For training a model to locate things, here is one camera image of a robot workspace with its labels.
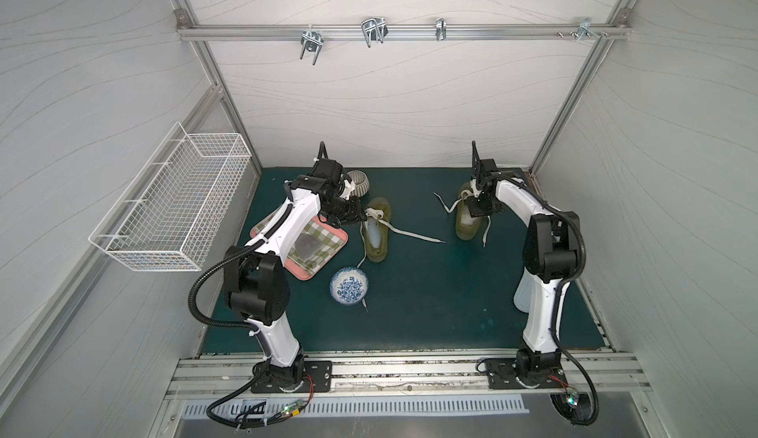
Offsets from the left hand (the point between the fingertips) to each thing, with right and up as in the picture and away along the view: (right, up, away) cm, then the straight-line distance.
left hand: (363, 218), depth 85 cm
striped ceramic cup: (-2, +12, +22) cm, 26 cm away
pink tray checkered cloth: (-17, -11, +14) cm, 24 cm away
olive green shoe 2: (+34, -3, +12) cm, 36 cm away
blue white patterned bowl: (-5, -21, +3) cm, 21 cm away
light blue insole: (+3, -5, +14) cm, 15 cm away
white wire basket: (-45, +2, -17) cm, 48 cm away
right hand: (+39, +3, +15) cm, 42 cm away
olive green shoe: (+5, +2, +16) cm, 16 cm away
